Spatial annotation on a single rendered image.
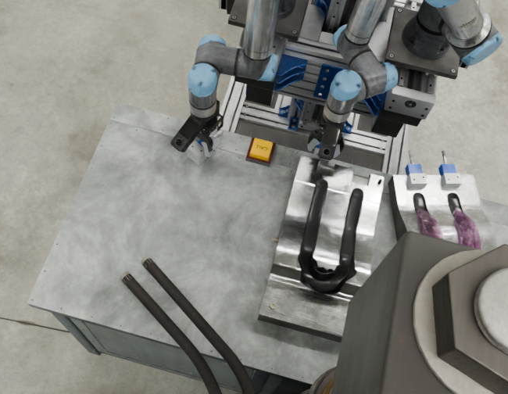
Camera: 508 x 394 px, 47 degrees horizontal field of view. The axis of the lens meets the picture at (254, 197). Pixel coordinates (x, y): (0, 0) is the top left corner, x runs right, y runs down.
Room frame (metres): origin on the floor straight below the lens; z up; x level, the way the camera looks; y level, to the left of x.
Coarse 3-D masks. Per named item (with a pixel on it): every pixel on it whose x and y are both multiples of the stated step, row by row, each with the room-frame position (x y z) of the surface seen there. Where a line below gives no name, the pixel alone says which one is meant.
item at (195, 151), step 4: (220, 132) 0.97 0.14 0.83; (216, 136) 0.95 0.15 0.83; (200, 140) 0.92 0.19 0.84; (192, 144) 0.90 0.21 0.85; (196, 144) 0.90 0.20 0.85; (200, 144) 0.91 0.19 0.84; (188, 148) 0.88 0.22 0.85; (192, 148) 0.89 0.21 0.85; (196, 148) 0.89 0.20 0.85; (200, 148) 0.89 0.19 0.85; (188, 152) 0.88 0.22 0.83; (192, 152) 0.87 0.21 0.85; (196, 152) 0.87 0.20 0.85; (200, 152) 0.87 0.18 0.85; (204, 152) 0.88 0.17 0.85; (188, 156) 0.88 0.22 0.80; (192, 156) 0.87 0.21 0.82; (196, 156) 0.86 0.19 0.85; (200, 156) 0.86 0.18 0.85; (204, 156) 0.88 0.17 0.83; (196, 160) 0.86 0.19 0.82; (200, 160) 0.86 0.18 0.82
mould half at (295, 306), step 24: (312, 168) 0.86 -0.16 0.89; (336, 168) 0.88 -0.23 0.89; (312, 192) 0.78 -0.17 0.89; (336, 192) 0.80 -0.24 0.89; (288, 216) 0.70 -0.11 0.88; (336, 216) 0.72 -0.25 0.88; (360, 216) 0.74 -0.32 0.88; (288, 240) 0.61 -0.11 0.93; (336, 240) 0.64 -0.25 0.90; (360, 240) 0.66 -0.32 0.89; (288, 264) 0.53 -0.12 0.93; (336, 264) 0.56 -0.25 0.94; (360, 264) 0.57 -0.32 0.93; (288, 288) 0.49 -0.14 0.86; (264, 312) 0.41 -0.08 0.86; (288, 312) 0.43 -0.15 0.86; (312, 312) 0.44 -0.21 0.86; (336, 312) 0.45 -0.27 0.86; (336, 336) 0.38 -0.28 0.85
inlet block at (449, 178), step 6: (444, 150) 1.03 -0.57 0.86; (444, 156) 1.00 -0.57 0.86; (444, 162) 0.98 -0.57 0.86; (438, 168) 0.97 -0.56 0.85; (444, 168) 0.95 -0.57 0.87; (450, 168) 0.96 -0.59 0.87; (444, 174) 0.92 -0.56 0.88; (450, 174) 0.93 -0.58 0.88; (456, 174) 0.93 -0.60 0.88; (444, 180) 0.91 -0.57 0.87; (450, 180) 0.91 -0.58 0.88; (456, 180) 0.91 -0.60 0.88; (444, 186) 0.89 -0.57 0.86; (450, 186) 0.90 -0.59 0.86; (456, 186) 0.90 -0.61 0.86
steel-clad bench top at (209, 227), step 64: (128, 128) 0.95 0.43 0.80; (128, 192) 0.73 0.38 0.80; (192, 192) 0.76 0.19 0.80; (256, 192) 0.80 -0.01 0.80; (384, 192) 0.87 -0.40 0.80; (64, 256) 0.49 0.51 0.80; (128, 256) 0.53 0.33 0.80; (192, 256) 0.56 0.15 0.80; (256, 256) 0.59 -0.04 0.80; (384, 256) 0.66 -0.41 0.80; (128, 320) 0.35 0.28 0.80; (256, 320) 0.41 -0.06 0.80
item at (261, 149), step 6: (258, 138) 0.97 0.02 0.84; (252, 144) 0.95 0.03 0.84; (258, 144) 0.95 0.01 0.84; (264, 144) 0.95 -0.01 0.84; (270, 144) 0.96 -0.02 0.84; (252, 150) 0.92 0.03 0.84; (258, 150) 0.93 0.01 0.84; (264, 150) 0.93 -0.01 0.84; (270, 150) 0.94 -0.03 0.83; (252, 156) 0.91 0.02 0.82; (258, 156) 0.91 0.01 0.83; (264, 156) 0.91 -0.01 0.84
